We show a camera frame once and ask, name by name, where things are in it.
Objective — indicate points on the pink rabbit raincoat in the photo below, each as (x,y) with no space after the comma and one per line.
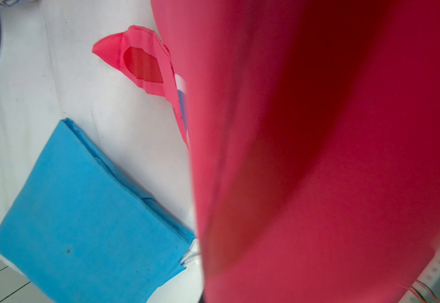
(314,136)

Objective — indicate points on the blue folded raincoat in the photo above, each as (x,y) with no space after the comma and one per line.
(82,231)

